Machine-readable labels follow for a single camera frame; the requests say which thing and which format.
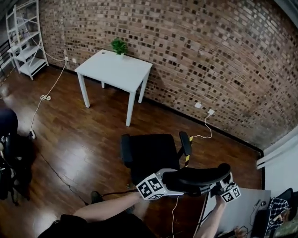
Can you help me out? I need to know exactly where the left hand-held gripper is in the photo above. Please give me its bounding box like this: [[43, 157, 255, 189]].
[[135, 168, 186, 201]]

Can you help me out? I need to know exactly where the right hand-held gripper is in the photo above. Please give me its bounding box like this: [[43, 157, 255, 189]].
[[210, 173, 242, 204]]

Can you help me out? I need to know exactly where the black office chair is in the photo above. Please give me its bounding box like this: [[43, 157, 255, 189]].
[[120, 131, 233, 203]]

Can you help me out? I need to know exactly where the person's left forearm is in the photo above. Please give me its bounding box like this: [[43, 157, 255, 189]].
[[73, 192, 149, 224]]

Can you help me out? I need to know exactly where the person's right forearm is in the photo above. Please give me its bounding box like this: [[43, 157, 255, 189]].
[[195, 197, 226, 238]]

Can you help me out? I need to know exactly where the grey desk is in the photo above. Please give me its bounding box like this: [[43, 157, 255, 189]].
[[202, 189, 272, 238]]

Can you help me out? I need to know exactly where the black monitor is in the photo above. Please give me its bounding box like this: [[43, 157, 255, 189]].
[[252, 209, 271, 238]]

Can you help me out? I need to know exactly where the yellow black striped floor tape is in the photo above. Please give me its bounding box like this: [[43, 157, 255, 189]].
[[184, 136, 194, 168]]

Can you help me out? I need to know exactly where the person's dark shoe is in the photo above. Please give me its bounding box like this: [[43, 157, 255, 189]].
[[90, 191, 104, 203]]

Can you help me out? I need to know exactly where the person's dark shirt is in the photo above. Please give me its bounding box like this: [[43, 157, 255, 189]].
[[38, 212, 161, 238]]

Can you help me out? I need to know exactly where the white square table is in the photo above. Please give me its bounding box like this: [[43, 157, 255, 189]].
[[74, 49, 153, 127]]

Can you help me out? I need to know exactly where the black equipment bag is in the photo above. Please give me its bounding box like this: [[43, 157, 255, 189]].
[[0, 133, 35, 206]]

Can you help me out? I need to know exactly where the green potted plant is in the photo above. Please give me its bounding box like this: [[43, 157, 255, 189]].
[[110, 38, 128, 60]]

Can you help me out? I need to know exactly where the white metal shelf unit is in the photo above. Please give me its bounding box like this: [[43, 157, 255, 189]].
[[6, 0, 49, 81]]

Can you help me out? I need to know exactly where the black metal railing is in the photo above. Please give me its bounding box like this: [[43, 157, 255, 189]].
[[0, 40, 12, 75]]

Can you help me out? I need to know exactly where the thin white gripper cable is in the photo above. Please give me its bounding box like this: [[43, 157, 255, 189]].
[[171, 196, 180, 238]]

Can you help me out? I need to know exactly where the thin white wall cable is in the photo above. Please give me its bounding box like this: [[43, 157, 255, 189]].
[[187, 113, 213, 140]]

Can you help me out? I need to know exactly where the black floor cable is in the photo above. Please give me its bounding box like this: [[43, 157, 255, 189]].
[[34, 151, 138, 206]]

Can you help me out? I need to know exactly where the long white extension cable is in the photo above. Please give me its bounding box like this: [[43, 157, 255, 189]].
[[29, 34, 68, 135]]

